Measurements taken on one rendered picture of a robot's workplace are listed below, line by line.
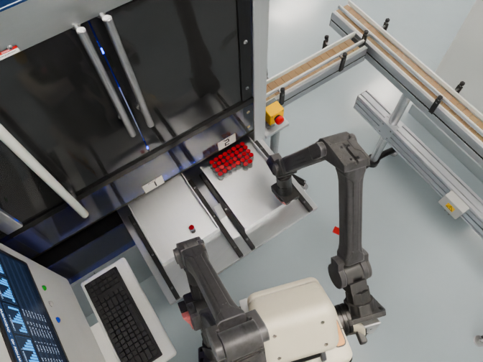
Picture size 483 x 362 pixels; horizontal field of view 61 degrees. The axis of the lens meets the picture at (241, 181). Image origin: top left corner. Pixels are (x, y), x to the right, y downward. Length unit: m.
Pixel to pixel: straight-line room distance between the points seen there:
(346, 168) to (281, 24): 2.66
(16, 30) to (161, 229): 0.97
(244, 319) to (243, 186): 0.93
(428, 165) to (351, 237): 1.23
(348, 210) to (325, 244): 1.50
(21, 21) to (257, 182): 1.10
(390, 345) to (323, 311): 1.50
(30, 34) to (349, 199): 0.82
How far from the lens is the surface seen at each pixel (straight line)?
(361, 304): 1.26
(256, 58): 1.41
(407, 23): 3.79
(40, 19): 0.98
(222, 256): 1.62
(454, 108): 2.01
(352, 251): 1.18
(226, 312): 0.87
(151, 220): 1.71
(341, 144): 1.07
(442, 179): 2.31
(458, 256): 2.81
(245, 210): 1.68
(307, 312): 1.07
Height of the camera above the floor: 2.43
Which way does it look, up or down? 64 degrees down
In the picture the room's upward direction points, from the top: 4 degrees counter-clockwise
